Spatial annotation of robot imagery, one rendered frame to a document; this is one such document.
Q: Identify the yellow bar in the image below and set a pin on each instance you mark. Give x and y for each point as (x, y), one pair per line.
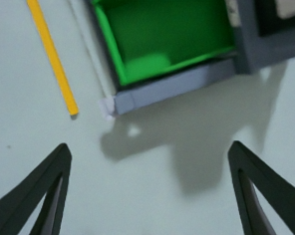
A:
(54, 55)

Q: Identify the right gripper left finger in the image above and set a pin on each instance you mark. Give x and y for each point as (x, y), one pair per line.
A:
(51, 175)

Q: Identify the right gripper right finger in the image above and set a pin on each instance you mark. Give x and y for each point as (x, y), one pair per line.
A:
(244, 166)

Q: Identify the green open bin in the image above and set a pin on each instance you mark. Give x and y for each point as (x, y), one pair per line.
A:
(151, 38)

